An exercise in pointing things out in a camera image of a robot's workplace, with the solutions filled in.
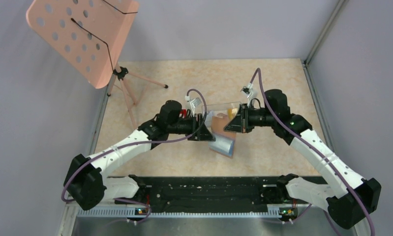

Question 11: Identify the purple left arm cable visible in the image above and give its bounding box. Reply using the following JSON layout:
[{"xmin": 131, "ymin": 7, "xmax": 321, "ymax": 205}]
[{"xmin": 60, "ymin": 88, "xmax": 208, "ymax": 225}]

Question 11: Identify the silver VIP card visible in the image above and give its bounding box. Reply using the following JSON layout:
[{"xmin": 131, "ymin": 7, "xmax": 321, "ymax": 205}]
[{"xmin": 205, "ymin": 111, "xmax": 214, "ymax": 123}]

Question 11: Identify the red plastic box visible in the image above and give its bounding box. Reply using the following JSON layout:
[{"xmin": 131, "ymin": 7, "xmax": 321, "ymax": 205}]
[{"xmin": 180, "ymin": 109, "xmax": 187, "ymax": 118}]

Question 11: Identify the pink perforated music stand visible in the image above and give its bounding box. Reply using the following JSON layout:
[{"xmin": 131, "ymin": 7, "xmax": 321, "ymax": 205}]
[{"xmin": 26, "ymin": 0, "xmax": 168, "ymax": 113}]

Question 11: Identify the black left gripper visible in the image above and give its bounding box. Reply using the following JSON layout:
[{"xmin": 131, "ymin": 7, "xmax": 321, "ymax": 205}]
[{"xmin": 168, "ymin": 113, "xmax": 215, "ymax": 141}]

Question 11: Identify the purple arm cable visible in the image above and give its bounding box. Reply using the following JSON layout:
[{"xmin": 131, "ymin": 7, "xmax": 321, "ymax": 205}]
[
  {"xmin": 60, "ymin": 88, "xmax": 208, "ymax": 225},
  {"xmin": 250, "ymin": 67, "xmax": 376, "ymax": 236}
]

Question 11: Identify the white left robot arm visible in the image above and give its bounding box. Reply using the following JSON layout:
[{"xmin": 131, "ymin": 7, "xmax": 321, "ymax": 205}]
[{"xmin": 63, "ymin": 100, "xmax": 215, "ymax": 210}]

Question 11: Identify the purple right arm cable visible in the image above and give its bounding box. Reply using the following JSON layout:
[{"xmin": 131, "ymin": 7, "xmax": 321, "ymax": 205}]
[{"xmin": 250, "ymin": 67, "xmax": 376, "ymax": 236}]

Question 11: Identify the gold VIP card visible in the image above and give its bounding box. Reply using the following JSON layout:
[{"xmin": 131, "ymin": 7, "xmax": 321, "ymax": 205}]
[{"xmin": 227, "ymin": 108, "xmax": 238, "ymax": 120}]

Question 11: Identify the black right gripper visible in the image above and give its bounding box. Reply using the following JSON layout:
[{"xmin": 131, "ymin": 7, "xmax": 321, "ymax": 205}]
[{"xmin": 225, "ymin": 103, "xmax": 276, "ymax": 133}]

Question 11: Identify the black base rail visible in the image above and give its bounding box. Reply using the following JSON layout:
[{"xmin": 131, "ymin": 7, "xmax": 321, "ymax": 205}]
[{"xmin": 84, "ymin": 175, "xmax": 317, "ymax": 214}]

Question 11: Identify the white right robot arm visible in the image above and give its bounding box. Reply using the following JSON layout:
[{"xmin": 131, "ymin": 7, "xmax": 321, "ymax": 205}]
[{"xmin": 224, "ymin": 89, "xmax": 381, "ymax": 232}]

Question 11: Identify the brown leather card holder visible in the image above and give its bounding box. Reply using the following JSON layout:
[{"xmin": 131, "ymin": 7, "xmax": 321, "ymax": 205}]
[{"xmin": 209, "ymin": 116, "xmax": 236, "ymax": 158}]

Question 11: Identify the clear acrylic card box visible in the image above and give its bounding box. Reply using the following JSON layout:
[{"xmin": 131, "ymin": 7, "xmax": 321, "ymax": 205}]
[{"xmin": 198, "ymin": 102, "xmax": 241, "ymax": 131}]

